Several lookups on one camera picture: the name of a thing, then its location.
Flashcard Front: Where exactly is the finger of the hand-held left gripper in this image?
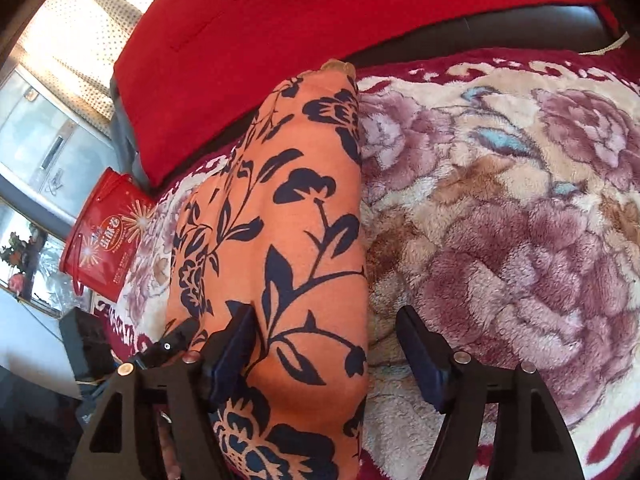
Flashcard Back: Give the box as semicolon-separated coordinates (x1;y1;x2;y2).
131;317;199;370

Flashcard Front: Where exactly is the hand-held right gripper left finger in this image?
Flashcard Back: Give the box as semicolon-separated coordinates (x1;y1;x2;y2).
67;304;258;480

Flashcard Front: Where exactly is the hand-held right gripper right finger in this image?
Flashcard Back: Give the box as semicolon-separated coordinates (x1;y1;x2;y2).
395;305;587;480

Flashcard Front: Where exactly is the orange floral print garment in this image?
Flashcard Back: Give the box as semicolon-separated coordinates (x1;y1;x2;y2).
164;60;372;480

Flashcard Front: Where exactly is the black box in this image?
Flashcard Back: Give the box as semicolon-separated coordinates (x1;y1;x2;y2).
59;306;123;383

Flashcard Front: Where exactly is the red gift bag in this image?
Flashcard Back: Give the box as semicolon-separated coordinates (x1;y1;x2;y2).
59;167;158;304

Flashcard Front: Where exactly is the white table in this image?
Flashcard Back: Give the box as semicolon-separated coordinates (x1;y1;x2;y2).
0;287;83;402

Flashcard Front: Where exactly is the floral plush blanket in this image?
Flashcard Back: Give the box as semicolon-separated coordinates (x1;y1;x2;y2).
92;47;640;480

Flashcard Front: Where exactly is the grey cushion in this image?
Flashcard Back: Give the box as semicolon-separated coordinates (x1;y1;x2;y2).
109;72;153;188

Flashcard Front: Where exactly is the grey metal cabinet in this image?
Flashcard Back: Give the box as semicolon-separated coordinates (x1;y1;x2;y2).
0;67;115;228

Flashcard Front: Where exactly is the black leather sofa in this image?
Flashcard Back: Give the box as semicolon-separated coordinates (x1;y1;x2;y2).
200;2;640;161

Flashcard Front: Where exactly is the red cloth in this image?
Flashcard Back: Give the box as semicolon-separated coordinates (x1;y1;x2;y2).
112;0;621;189

